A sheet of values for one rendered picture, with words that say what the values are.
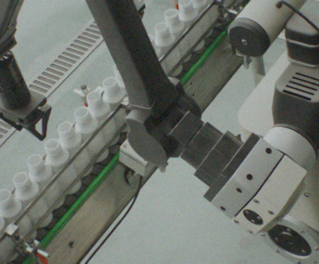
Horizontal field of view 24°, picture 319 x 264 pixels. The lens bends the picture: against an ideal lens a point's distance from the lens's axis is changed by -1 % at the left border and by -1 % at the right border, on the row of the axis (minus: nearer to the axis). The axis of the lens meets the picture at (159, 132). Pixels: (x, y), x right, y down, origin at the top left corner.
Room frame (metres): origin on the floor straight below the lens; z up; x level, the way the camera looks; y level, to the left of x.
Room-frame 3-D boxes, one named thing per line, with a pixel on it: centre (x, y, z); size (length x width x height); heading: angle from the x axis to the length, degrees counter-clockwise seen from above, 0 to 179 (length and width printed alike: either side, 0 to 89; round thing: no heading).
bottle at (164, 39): (1.63, -0.08, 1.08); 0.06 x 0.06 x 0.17
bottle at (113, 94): (1.48, 0.09, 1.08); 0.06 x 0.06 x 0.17
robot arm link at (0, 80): (1.13, 0.25, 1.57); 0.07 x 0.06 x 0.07; 43
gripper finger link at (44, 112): (1.11, 0.23, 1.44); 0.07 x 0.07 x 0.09; 43
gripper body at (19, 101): (1.13, 0.25, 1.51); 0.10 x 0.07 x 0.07; 43
